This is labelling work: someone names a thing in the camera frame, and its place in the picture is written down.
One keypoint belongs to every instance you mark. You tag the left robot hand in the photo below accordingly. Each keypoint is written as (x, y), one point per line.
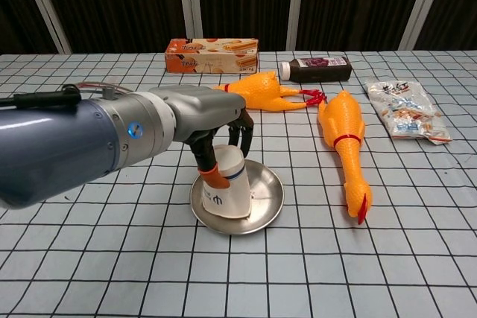
(205, 109)

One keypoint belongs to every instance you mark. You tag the white paper cup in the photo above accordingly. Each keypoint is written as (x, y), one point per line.
(233, 195)

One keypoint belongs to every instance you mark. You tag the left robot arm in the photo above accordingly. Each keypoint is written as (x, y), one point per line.
(56, 146)

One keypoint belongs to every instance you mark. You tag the round steel plate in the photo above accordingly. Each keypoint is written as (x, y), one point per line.
(266, 199)

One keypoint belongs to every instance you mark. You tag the orange biscuit box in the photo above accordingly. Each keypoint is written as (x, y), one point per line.
(212, 55)

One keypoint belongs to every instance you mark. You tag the yellow rubber chicken toy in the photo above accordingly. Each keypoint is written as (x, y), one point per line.
(344, 135)
(261, 91)

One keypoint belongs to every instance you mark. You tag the dark juice bottle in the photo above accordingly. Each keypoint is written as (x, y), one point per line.
(316, 69)

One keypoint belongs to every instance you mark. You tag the checked grid tablecloth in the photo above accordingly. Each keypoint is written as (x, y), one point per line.
(238, 277)

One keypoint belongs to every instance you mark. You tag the white snack bag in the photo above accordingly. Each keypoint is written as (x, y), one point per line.
(406, 109)

